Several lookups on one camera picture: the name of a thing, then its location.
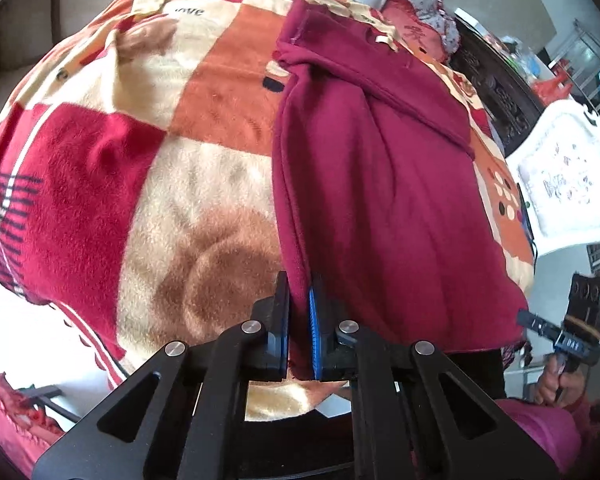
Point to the red frilled cloth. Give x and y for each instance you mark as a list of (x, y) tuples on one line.
[(10, 402)]

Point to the dark carved wooden cabinet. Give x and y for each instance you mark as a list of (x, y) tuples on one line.
[(497, 90)]

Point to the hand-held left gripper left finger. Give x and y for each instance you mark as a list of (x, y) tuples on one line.
[(280, 332)]

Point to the black phone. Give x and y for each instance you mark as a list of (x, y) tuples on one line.
[(524, 215)]

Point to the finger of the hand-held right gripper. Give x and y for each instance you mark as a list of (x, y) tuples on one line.
[(537, 324)]

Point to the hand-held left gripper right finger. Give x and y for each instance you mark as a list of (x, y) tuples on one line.
[(316, 332)]

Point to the red heart-shaped cushion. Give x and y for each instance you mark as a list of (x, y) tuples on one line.
[(412, 27)]

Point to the red plastic bag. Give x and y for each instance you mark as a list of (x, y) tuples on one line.
[(550, 89)]

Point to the beige sofa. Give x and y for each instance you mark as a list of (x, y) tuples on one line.
[(25, 25)]

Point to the person's right forearm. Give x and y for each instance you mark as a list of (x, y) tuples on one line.
[(550, 435)]

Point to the person's right hand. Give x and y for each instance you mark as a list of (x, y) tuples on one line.
[(555, 385)]

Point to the white embroidered cushion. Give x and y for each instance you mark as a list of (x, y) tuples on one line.
[(565, 175)]

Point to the maroon sweater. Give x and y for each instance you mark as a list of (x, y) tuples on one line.
[(380, 200)]

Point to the orange red printed blanket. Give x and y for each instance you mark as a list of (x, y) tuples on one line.
[(145, 160)]

